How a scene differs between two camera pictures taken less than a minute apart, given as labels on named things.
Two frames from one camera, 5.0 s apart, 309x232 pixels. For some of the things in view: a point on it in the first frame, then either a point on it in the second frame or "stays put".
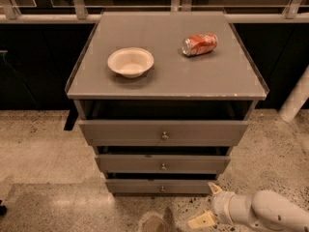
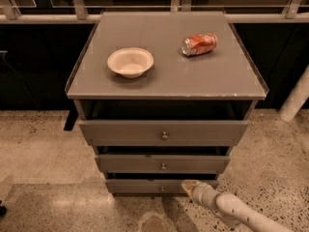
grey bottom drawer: [161, 187] stays put
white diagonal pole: [295, 99] stays put
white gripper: [221, 202] -> [201, 191]
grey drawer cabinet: [164, 97] stays put
